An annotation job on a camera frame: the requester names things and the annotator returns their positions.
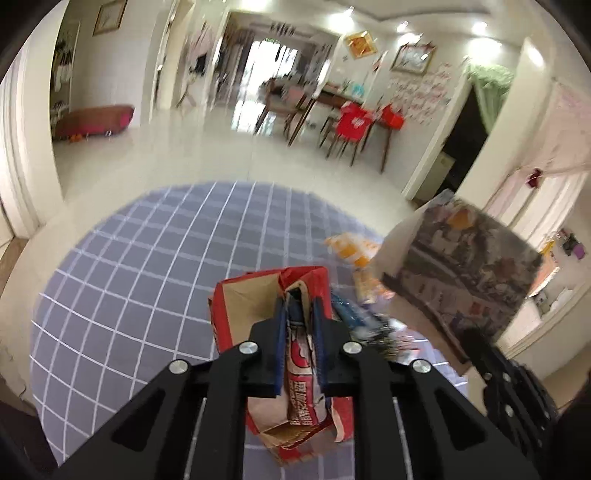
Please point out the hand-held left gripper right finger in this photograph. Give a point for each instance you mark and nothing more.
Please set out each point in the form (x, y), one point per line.
(318, 350)

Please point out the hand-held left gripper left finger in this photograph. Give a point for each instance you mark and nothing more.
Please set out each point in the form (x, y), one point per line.
(279, 350)

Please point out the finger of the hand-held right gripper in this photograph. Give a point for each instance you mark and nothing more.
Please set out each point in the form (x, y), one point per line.
(478, 346)

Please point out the red brown paper bag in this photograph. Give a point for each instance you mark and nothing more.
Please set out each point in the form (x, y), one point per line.
(249, 300)

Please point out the grey printed paper bag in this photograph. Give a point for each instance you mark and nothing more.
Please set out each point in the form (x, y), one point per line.
(461, 258)

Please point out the white cabinet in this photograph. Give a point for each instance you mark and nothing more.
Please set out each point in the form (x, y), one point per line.
(549, 309)

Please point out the orange snack wrapper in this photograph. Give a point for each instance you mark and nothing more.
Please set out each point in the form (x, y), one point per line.
(369, 284)

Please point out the orange white plastic bag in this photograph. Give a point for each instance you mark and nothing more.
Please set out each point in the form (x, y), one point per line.
(351, 249)

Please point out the purple bag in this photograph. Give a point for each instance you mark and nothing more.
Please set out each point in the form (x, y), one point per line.
(577, 249)

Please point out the grey checked tablecloth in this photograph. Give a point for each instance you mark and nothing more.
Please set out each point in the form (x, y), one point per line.
(138, 277)

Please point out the wooden chair with shirt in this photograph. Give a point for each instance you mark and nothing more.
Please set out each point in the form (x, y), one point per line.
(341, 138)

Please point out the pink door curtain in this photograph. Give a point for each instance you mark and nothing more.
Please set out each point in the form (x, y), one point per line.
(561, 134)

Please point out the red shirt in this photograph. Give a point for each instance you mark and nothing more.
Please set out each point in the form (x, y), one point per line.
(353, 121)

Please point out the wooden dining chair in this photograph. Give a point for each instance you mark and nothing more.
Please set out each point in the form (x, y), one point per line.
(293, 99)

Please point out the wooden dining table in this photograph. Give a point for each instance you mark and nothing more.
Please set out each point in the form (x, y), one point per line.
(330, 94)

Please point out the green door curtain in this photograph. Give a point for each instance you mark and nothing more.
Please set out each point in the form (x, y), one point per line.
(491, 78)

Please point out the brown pink cushion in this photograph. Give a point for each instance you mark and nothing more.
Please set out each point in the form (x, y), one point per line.
(94, 121)

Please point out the gold red framed decoration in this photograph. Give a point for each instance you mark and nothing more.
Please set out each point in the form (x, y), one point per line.
(361, 45)

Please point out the coat rack with clothes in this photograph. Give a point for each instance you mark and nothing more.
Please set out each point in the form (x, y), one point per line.
(198, 50)

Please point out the ceiling chandelier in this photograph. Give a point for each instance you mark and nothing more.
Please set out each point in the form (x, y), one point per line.
(282, 30)

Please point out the group of wall certificates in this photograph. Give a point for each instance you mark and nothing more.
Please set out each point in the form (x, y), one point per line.
(422, 94)

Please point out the wooden framed wall picture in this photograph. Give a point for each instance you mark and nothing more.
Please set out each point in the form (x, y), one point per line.
(110, 16)

